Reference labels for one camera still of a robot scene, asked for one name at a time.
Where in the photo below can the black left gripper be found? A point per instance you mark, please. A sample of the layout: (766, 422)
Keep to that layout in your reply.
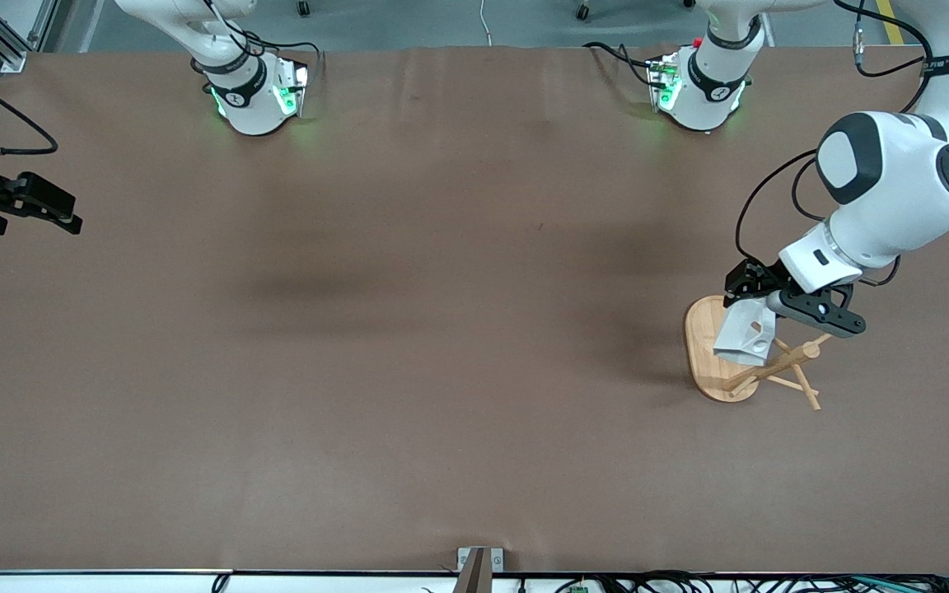
(750, 280)

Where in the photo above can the white faceted cup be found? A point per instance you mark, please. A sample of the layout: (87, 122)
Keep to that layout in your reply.
(738, 338)

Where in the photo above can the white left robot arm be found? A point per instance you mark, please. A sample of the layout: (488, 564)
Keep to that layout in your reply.
(895, 181)

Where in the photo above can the wooden cup rack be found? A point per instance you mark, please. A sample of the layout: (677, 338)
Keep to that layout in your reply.
(701, 346)

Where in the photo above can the brown table cover sheet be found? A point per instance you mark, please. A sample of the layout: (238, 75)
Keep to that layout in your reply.
(441, 371)

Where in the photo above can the silver aluminium frame profile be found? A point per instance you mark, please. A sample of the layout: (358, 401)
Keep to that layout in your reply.
(1, 37)

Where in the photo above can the silver table edge bracket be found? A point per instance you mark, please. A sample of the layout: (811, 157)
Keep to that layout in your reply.
(464, 560)

